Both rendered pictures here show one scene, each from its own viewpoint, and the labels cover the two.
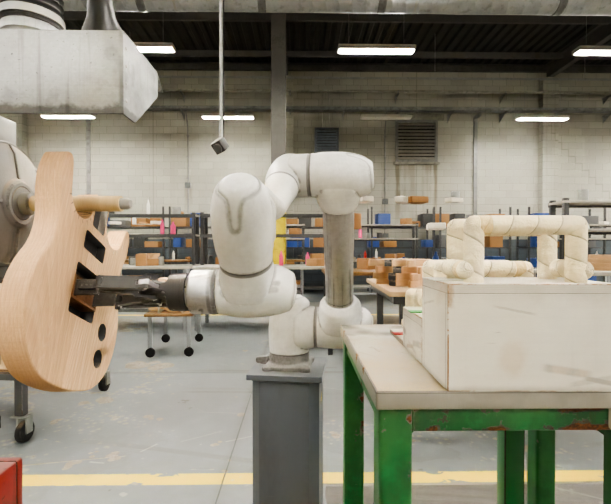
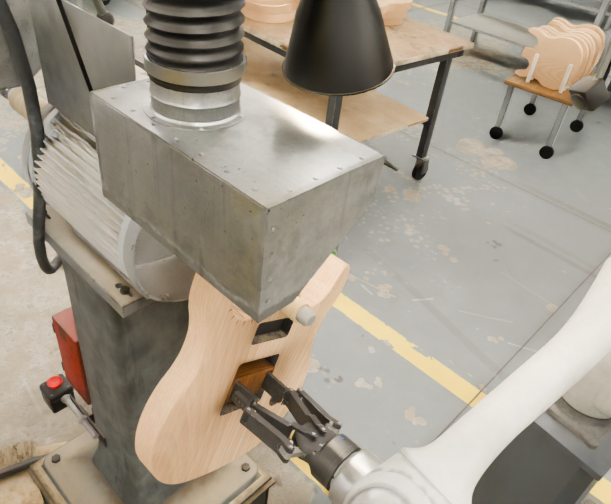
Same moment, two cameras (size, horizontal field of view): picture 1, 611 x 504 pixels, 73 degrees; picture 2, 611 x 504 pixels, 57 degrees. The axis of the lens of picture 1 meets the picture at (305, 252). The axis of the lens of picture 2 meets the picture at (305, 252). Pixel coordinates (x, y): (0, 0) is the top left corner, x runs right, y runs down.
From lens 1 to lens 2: 0.77 m
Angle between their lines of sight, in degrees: 53
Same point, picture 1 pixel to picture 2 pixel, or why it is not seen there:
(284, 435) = (521, 480)
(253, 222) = not seen: outside the picture
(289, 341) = (585, 397)
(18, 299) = (149, 443)
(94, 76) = (228, 252)
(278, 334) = not seen: hidden behind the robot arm
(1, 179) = not seen: hidden behind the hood
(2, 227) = (185, 276)
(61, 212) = (211, 341)
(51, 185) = (201, 311)
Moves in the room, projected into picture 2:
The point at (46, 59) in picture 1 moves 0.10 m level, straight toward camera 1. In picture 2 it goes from (179, 194) to (135, 249)
